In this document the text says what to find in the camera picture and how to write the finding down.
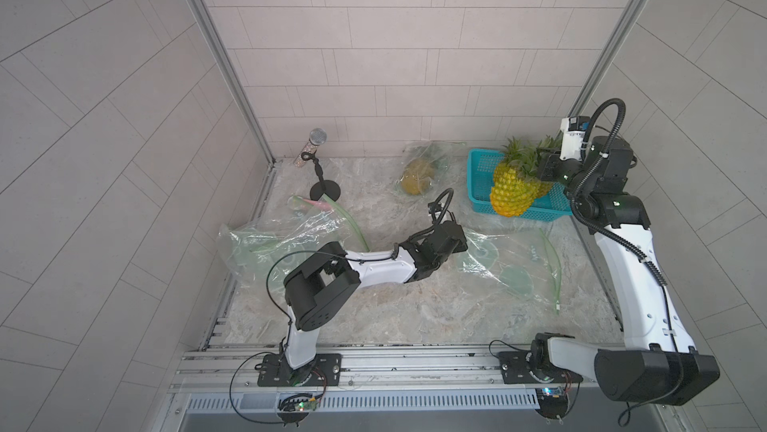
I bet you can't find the orange pineapple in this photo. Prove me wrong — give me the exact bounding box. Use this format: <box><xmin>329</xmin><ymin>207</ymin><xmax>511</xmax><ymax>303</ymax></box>
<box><xmin>493</xmin><ymin>138</ymin><xmax>525</xmax><ymax>184</ymax></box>

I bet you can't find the aluminium mounting rail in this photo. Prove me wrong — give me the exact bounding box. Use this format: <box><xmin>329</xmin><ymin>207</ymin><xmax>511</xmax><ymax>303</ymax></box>
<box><xmin>170</xmin><ymin>344</ymin><xmax>669</xmax><ymax>394</ymax></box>

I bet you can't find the circuit board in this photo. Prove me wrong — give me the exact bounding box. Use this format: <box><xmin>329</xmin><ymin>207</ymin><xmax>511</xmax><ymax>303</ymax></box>
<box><xmin>277</xmin><ymin>393</ymin><xmax>322</xmax><ymax>426</ymax></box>
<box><xmin>535</xmin><ymin>387</ymin><xmax>570</xmax><ymax>422</ymax></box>

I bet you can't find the left circuit board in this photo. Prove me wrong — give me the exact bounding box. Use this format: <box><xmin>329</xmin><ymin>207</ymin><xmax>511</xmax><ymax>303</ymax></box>
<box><xmin>277</xmin><ymin>393</ymin><xmax>322</xmax><ymax>426</ymax></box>

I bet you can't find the zip-top bag green pineapple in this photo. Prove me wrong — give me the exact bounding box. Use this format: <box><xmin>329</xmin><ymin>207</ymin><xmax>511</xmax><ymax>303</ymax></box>
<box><xmin>217</xmin><ymin>224</ymin><xmax>302</xmax><ymax>298</ymax></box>

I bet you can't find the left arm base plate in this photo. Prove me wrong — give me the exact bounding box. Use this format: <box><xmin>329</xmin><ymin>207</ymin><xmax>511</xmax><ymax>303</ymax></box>
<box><xmin>258</xmin><ymin>353</ymin><xmax>343</xmax><ymax>387</ymax></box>

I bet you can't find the glitter silver microphone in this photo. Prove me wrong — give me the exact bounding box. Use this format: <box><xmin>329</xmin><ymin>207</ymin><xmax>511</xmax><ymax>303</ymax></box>
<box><xmin>294</xmin><ymin>128</ymin><xmax>328</xmax><ymax>168</ymax></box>

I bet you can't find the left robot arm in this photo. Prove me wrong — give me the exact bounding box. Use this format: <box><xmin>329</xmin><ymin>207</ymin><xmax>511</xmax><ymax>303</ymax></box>
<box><xmin>280</xmin><ymin>220</ymin><xmax>467</xmax><ymax>380</ymax></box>

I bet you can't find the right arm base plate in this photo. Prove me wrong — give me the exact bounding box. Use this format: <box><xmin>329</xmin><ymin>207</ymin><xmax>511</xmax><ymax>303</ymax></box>
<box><xmin>495</xmin><ymin>350</ymin><xmax>583</xmax><ymax>384</ymax></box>

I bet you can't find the yellow pineapple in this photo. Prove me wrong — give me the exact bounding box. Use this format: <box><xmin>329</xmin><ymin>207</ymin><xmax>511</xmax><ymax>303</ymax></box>
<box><xmin>489</xmin><ymin>142</ymin><xmax>537</xmax><ymax>218</ymax></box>

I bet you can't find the teal plastic basket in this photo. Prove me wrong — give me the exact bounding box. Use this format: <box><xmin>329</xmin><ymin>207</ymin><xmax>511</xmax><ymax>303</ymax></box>
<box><xmin>467</xmin><ymin>149</ymin><xmax>572</xmax><ymax>222</ymax></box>

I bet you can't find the right circuit board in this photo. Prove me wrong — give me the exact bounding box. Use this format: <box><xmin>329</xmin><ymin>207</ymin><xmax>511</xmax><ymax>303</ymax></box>
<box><xmin>535</xmin><ymin>387</ymin><xmax>570</xmax><ymax>422</ymax></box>

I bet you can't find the yellow pineapple zip bag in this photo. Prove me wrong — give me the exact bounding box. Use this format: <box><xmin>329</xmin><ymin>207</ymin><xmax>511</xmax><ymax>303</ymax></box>
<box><xmin>455</xmin><ymin>228</ymin><xmax>562</xmax><ymax>314</ymax></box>

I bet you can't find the orange pineapple zip bag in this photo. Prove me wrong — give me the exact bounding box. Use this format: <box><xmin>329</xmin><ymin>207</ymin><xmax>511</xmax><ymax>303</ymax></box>
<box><xmin>259</xmin><ymin>196</ymin><xmax>371</xmax><ymax>252</ymax></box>

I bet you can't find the bagged pineapple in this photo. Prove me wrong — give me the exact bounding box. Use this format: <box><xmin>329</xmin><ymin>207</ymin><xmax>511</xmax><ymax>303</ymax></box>
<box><xmin>399</xmin><ymin>158</ymin><xmax>435</xmax><ymax>196</ymax></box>

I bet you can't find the black microphone stand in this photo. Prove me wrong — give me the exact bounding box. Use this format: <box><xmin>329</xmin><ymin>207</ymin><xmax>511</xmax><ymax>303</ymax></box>
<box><xmin>301</xmin><ymin>152</ymin><xmax>342</xmax><ymax>202</ymax></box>

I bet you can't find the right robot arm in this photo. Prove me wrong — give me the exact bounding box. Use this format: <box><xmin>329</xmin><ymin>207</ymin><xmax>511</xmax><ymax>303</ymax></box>
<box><xmin>529</xmin><ymin>133</ymin><xmax>721</xmax><ymax>406</ymax></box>

